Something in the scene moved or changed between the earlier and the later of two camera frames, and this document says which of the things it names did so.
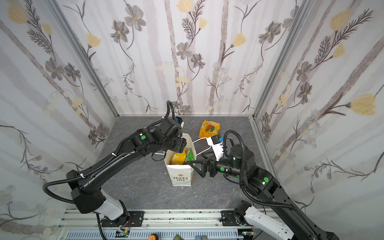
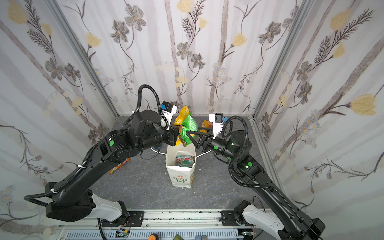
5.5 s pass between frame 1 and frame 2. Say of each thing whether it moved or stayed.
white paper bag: stayed
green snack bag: moved
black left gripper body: moved
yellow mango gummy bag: stayed
